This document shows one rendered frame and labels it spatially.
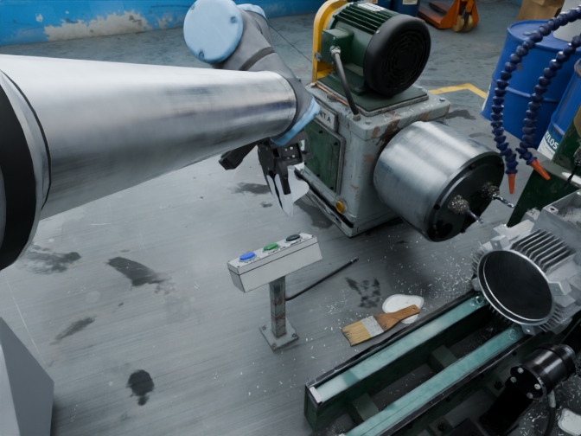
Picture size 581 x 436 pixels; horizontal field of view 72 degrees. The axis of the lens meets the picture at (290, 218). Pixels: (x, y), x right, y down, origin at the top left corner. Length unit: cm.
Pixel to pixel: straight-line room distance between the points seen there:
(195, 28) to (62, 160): 45
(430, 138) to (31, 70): 85
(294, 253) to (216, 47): 38
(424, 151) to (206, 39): 54
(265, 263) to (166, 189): 75
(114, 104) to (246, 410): 73
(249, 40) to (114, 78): 38
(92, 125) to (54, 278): 103
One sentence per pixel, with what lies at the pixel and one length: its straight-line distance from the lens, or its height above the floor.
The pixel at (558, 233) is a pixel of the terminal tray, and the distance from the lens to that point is 88.
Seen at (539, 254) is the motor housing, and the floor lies 111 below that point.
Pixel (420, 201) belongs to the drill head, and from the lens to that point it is 93.
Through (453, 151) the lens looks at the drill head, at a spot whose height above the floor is 116.
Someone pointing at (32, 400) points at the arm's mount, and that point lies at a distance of 90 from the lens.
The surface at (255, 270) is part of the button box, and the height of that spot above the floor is 107.
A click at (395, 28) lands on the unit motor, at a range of 101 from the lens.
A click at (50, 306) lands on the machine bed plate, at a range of 118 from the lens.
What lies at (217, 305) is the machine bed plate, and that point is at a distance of 103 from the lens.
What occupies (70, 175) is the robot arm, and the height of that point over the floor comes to 151.
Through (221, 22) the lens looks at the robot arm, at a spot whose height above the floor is 146.
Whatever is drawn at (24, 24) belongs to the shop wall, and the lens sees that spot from 618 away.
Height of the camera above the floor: 162
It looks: 41 degrees down
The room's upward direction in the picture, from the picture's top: straight up
